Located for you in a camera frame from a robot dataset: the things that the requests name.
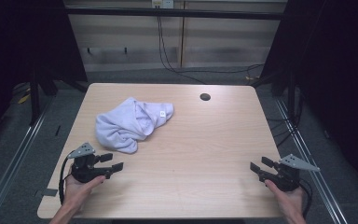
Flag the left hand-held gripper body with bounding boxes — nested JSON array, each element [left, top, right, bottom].
[[67, 142, 107, 184]]

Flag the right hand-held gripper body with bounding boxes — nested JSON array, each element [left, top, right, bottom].
[[264, 153, 321, 192]]

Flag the white printed towel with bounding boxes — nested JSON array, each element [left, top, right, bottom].
[[94, 96, 175, 155]]

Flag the person's right hand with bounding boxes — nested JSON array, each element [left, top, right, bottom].
[[264, 179, 307, 218]]

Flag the person's left hand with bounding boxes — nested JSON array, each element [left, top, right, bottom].
[[62, 166, 106, 217]]

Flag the grey tape strip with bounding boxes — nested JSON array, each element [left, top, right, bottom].
[[41, 188, 59, 198]]

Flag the black metal stand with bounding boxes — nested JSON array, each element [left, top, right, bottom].
[[28, 70, 59, 126]]

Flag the yellow object on floor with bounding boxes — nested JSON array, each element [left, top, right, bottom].
[[17, 93, 32, 105]]

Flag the dark curtain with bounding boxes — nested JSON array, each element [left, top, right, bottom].
[[259, 0, 358, 195], [0, 0, 89, 157]]

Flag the black horizontal metal bar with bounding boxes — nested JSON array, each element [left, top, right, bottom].
[[64, 7, 285, 21]]

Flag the left hand-held gripper black cable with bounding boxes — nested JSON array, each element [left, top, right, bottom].
[[58, 150, 76, 206]]

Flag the hand-held gripper black cable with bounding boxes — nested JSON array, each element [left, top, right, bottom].
[[297, 178, 313, 219], [58, 150, 76, 206]]

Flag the right hand-held gripper black cable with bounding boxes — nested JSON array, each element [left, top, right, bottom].
[[297, 178, 313, 219]]

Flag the metal floor rail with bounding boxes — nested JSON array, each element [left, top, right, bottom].
[[274, 97, 350, 224], [0, 92, 55, 224]]

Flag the black floor cables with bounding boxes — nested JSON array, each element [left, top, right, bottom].
[[267, 92, 304, 147]]

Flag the black wall cable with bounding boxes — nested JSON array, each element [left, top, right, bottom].
[[159, 15, 265, 76], [156, 6, 208, 85]]

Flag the white wall socket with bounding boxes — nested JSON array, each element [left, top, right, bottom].
[[151, 0, 175, 9]]

